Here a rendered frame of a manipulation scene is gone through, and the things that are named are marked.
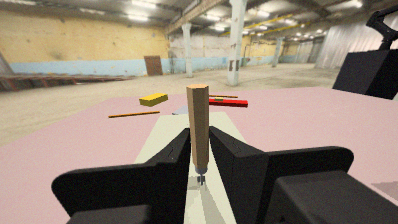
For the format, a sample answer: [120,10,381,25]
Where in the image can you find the tan wooden awl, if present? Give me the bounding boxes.
[186,84,209,185]

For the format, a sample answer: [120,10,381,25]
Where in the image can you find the beige panel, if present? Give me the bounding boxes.
[134,111,248,224]

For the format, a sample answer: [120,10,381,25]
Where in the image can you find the yellow cube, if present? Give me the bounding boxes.
[139,93,168,107]

